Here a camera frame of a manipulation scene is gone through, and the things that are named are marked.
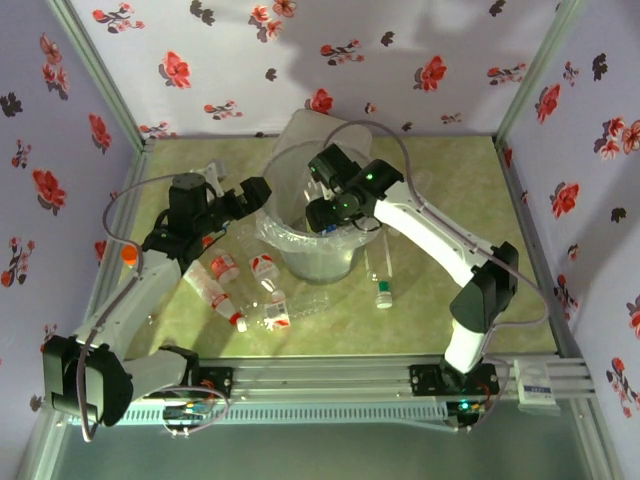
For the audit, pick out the aluminium corner post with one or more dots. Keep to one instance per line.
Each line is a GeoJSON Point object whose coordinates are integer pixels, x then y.
{"type": "Point", "coordinates": [95, 70]}
{"type": "Point", "coordinates": [537, 70]}

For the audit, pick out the clear bottle blue label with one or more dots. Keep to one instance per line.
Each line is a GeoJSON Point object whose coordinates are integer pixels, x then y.
{"type": "Point", "coordinates": [331, 231]}

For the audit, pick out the white label box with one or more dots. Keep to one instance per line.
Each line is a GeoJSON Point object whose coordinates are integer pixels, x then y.
{"type": "Point", "coordinates": [537, 385]}

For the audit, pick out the clear bottle green label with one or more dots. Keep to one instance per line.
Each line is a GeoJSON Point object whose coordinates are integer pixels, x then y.
{"type": "Point", "coordinates": [384, 294]}

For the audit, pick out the long clear bottle white label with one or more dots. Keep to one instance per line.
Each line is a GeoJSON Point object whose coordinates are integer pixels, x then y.
{"type": "Point", "coordinates": [280, 316]}

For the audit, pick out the clear bottles with red labels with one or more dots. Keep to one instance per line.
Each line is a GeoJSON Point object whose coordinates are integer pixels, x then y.
{"type": "Point", "coordinates": [215, 297]}

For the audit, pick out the aluminium side rail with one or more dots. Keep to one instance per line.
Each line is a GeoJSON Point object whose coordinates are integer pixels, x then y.
{"type": "Point", "coordinates": [535, 250]}
{"type": "Point", "coordinates": [120, 210]}

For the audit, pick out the red white label clear bottle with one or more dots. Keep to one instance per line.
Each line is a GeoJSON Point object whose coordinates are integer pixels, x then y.
{"type": "Point", "coordinates": [263, 266]}

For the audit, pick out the orange bottle cap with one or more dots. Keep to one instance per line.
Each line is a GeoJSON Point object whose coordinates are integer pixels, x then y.
{"type": "Point", "coordinates": [130, 255]}

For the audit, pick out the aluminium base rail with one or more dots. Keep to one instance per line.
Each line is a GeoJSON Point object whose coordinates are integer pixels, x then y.
{"type": "Point", "coordinates": [320, 375]}

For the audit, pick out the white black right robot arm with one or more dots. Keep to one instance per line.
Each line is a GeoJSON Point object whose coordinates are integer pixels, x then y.
{"type": "Point", "coordinates": [425, 225]}

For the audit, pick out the clear plastic bin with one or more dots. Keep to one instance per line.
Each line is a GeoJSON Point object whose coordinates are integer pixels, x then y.
{"type": "Point", "coordinates": [320, 265]}

